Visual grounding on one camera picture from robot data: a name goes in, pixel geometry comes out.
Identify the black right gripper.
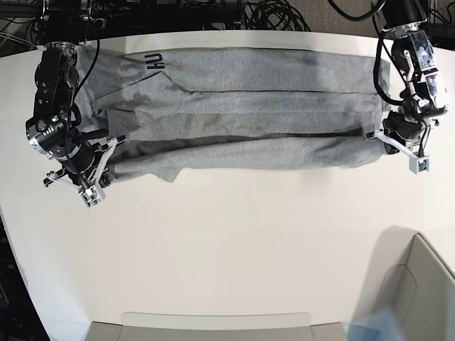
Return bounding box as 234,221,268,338
56,131,114,188

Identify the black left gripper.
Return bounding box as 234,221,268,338
382,110,432,155

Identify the grey T-shirt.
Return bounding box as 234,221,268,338
76,48,388,182

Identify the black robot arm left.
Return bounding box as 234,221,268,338
330,1,449,161

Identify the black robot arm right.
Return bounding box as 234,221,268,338
26,1,112,190

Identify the black power strip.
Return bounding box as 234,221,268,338
92,18,107,30

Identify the white camera bracket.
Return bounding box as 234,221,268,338
365,129,430,175
43,136,126,208

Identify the black cable bundle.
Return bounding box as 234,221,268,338
245,0,313,32

